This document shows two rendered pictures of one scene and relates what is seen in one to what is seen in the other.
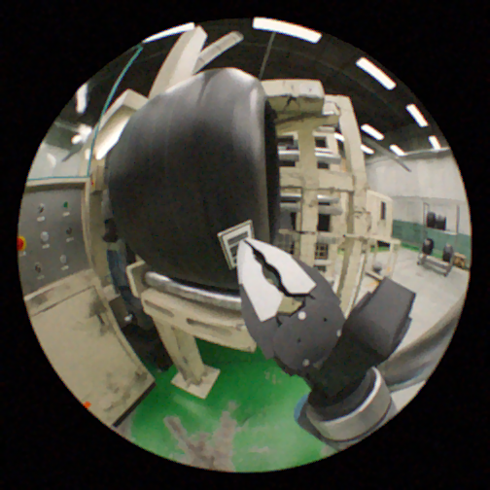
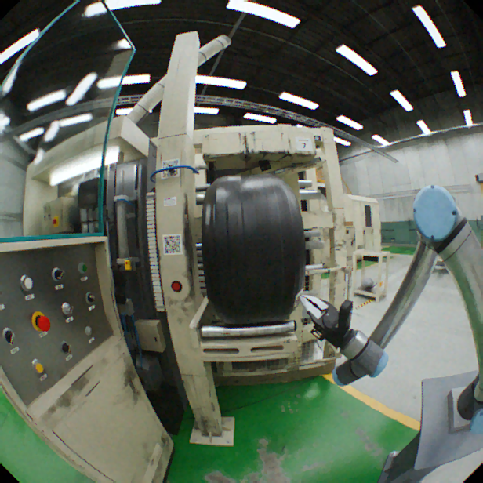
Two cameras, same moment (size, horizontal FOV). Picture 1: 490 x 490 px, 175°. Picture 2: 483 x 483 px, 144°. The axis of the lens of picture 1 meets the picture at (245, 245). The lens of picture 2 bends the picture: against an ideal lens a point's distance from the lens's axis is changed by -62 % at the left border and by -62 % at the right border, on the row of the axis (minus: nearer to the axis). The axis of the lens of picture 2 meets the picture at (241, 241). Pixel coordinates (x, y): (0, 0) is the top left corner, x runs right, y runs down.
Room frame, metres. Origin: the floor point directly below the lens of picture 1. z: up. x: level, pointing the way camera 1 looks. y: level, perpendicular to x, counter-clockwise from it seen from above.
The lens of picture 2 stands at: (-0.34, 0.32, 1.25)
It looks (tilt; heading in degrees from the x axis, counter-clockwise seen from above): 3 degrees down; 344
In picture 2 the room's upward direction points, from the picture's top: 3 degrees counter-clockwise
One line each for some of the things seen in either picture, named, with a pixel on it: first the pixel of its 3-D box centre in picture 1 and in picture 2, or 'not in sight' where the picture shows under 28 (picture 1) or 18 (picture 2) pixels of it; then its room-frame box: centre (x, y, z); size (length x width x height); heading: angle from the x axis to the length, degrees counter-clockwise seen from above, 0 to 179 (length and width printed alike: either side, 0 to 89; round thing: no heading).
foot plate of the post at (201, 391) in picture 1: (194, 376); (212, 429); (0.49, 0.35, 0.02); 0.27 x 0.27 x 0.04; 74
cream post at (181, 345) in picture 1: (153, 173); (176, 235); (0.49, 0.35, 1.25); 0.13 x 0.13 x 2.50; 74
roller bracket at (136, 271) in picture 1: (173, 262); (204, 316); (0.49, 0.27, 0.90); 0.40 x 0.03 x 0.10; 164
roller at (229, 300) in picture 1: (190, 290); (248, 329); (0.30, 0.13, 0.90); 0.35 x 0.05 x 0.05; 74
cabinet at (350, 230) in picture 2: (357, 232); (339, 248); (3.84, -3.65, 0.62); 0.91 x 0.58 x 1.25; 96
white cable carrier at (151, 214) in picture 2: not in sight; (156, 252); (0.49, 0.44, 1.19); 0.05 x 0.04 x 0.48; 164
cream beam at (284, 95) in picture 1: (264, 103); (259, 150); (0.69, -0.11, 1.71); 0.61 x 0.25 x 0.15; 74
